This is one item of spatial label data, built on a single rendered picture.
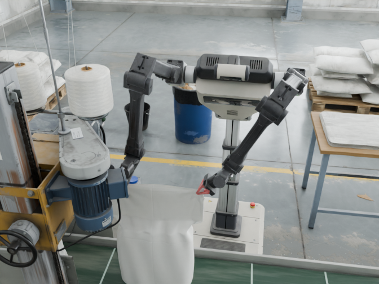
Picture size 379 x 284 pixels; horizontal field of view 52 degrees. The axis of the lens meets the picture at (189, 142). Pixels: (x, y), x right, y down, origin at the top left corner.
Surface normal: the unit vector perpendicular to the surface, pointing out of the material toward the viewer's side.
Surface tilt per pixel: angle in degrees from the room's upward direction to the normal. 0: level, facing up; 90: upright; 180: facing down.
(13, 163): 90
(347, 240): 0
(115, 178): 1
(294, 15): 90
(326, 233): 0
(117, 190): 90
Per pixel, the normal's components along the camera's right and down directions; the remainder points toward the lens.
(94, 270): 0.00, -0.86
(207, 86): -0.12, -0.33
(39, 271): -0.15, 0.51
